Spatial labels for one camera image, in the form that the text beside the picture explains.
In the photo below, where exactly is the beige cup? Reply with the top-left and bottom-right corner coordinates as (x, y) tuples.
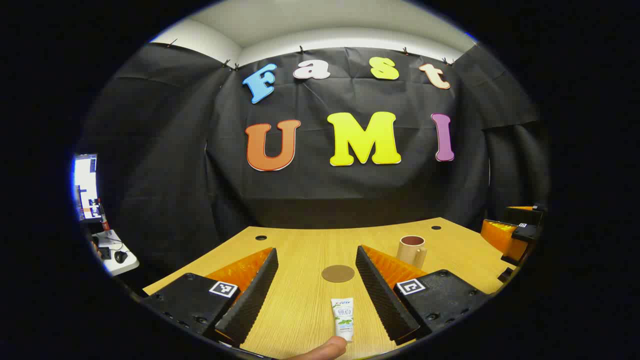
(396, 235), (429, 271)

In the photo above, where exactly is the computer monitor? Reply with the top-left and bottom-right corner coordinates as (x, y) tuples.
(72, 153), (104, 223)

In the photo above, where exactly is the black backdrop cloth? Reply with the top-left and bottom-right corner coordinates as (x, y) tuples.
(75, 42), (551, 296)

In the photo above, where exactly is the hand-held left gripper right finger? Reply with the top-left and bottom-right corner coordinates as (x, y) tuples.
(355, 244), (493, 346)

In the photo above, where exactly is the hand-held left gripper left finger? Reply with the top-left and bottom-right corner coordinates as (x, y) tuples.
(142, 247), (279, 348)

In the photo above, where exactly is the round brown coaster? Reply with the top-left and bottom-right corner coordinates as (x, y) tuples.
(321, 264), (356, 284)

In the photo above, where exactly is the white side table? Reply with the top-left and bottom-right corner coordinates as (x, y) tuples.
(91, 229), (140, 277)

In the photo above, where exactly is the white toothpaste tube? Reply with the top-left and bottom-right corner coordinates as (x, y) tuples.
(330, 297), (355, 343)

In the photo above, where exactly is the wooden desktop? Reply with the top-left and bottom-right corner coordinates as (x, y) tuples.
(142, 216), (521, 360)

